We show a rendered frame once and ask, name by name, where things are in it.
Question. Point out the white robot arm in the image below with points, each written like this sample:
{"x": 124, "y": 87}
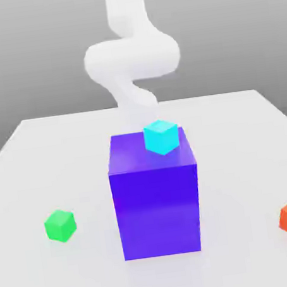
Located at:
{"x": 132, "y": 58}

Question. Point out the small green cube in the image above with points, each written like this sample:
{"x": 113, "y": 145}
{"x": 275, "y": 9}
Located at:
{"x": 60, "y": 226}

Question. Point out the large purple box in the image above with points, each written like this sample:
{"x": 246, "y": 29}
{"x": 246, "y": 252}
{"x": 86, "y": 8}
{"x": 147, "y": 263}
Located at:
{"x": 157, "y": 208}

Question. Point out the small cyan cube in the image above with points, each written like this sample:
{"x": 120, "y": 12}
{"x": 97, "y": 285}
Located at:
{"x": 161, "y": 137}

